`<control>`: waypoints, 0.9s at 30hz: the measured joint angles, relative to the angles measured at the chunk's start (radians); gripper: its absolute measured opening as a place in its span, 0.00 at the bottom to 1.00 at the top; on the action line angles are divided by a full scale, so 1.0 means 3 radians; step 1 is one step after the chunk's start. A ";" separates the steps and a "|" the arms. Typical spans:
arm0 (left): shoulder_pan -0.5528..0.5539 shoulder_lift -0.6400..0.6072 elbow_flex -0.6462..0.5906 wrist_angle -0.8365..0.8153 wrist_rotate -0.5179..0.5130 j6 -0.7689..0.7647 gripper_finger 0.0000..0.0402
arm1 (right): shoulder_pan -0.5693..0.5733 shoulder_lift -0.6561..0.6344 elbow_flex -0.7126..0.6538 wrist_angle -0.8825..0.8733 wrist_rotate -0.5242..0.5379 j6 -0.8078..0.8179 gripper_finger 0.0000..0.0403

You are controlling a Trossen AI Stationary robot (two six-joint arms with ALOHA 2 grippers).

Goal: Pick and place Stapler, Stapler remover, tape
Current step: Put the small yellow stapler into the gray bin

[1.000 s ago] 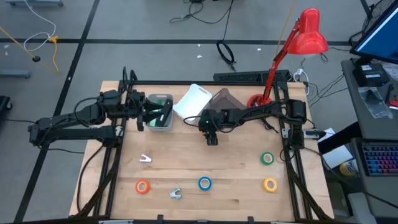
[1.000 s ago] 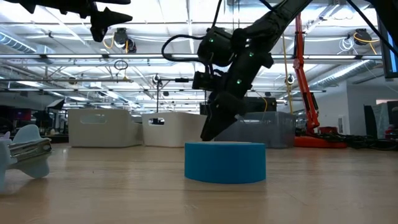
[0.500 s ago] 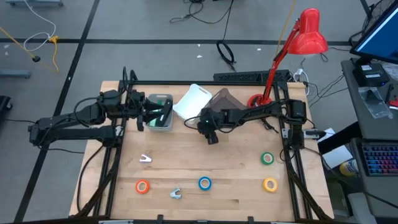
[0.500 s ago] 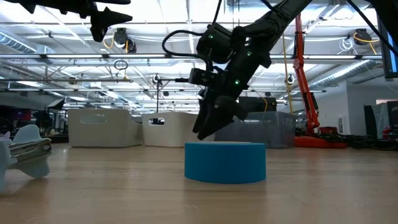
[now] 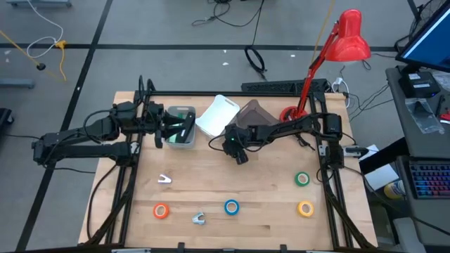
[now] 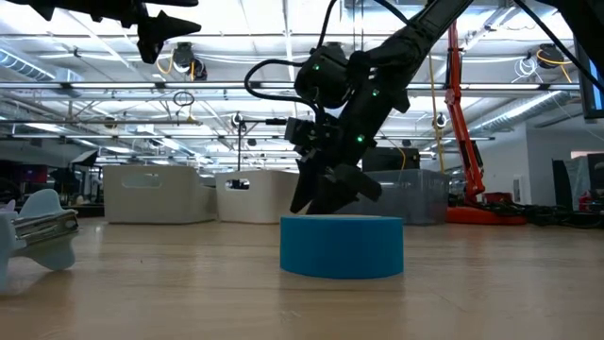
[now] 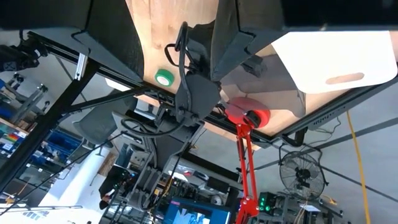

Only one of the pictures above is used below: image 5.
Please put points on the black stapler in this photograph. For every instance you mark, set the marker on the black stapler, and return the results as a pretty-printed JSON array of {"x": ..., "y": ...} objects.
[{"x": 190, "y": 123}]

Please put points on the blue tape roll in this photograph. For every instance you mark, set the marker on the blue tape roll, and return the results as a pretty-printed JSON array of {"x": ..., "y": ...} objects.
[{"x": 227, "y": 207}]

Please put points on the black perforated box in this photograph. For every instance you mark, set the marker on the black perforated box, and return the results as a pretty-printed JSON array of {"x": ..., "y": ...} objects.
[{"x": 267, "y": 86}]

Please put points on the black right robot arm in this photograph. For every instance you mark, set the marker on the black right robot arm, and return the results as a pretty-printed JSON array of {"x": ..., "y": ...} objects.
[{"x": 288, "y": 128}]

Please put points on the smoky grey translucent bin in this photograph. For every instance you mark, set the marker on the smoky grey translucent bin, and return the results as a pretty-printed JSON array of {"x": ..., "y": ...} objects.
[{"x": 258, "y": 112}]

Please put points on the red desk lamp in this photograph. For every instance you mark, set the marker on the red desk lamp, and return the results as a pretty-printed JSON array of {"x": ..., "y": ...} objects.
[{"x": 348, "y": 38}]

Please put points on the black mini computer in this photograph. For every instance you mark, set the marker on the black mini computer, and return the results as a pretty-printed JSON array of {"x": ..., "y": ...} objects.
[{"x": 418, "y": 84}]

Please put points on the orange tape roll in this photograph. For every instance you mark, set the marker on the orange tape roll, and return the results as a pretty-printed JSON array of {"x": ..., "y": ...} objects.
[{"x": 155, "y": 211}]

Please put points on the white power adapter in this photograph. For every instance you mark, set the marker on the white power adapter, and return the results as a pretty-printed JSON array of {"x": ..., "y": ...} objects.
[{"x": 338, "y": 83}]

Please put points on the clear plastic bag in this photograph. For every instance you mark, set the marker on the clear plastic bag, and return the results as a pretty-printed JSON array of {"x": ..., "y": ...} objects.
[{"x": 422, "y": 112}]

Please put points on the green tape roll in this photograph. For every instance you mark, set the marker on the green tape roll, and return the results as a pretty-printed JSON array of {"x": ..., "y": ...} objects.
[{"x": 297, "y": 178}]

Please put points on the black caster base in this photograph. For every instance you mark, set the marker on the black caster base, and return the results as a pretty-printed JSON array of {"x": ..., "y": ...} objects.
[{"x": 4, "y": 117}]

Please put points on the silver mounting plate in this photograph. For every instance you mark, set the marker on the silver mounting plate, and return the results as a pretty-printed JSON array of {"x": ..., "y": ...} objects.
[{"x": 322, "y": 150}]

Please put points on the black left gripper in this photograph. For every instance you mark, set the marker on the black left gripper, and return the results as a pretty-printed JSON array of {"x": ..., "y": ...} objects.
[{"x": 154, "y": 119}]

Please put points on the silver staple remover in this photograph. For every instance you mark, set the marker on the silver staple remover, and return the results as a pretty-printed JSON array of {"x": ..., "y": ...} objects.
[{"x": 197, "y": 218}]

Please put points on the white small clip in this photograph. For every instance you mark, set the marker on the white small clip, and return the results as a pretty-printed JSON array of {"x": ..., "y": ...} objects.
[{"x": 163, "y": 180}]

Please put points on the grey desk foot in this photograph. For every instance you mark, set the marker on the grey desk foot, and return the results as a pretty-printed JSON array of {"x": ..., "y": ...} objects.
[{"x": 15, "y": 83}]

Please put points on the white paper sheet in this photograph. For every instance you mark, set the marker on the white paper sheet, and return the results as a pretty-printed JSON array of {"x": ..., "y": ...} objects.
[{"x": 381, "y": 175}]

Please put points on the black floor fan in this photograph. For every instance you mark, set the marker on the black floor fan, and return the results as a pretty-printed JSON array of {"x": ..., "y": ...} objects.
[{"x": 422, "y": 10}]

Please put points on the backlit black keyboard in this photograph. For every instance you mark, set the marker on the backlit black keyboard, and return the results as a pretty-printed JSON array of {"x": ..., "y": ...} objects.
[{"x": 430, "y": 181}]

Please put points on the white plastic bin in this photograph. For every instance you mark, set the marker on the white plastic bin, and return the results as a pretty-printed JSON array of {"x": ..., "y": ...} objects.
[{"x": 216, "y": 116}]

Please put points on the computer monitor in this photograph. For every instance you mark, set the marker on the computer monitor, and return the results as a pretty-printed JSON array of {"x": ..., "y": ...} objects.
[{"x": 430, "y": 45}]

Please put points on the clear translucent plastic bin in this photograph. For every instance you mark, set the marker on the clear translucent plastic bin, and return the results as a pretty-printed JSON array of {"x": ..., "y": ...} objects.
[{"x": 170, "y": 109}]

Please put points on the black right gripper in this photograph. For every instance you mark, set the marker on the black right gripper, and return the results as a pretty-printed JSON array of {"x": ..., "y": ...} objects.
[{"x": 235, "y": 138}]

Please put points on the red tool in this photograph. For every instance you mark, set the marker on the red tool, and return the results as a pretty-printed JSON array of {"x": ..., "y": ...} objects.
[{"x": 445, "y": 116}]

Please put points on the yellow bottle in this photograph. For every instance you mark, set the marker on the yellow bottle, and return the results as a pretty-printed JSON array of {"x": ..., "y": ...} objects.
[{"x": 393, "y": 189}]

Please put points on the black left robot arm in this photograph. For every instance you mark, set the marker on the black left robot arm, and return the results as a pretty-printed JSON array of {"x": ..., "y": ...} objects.
[{"x": 77, "y": 147}]

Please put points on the black aluminium table frame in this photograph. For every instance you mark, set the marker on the black aluminium table frame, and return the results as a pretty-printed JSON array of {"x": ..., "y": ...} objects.
[{"x": 197, "y": 93}]

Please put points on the yellow tape roll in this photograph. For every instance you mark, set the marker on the yellow tape roll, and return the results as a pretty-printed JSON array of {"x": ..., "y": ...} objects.
[{"x": 300, "y": 209}]

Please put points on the dark grey side desk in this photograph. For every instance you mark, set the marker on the dark grey side desk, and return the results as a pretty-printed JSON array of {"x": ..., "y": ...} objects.
[{"x": 439, "y": 147}]

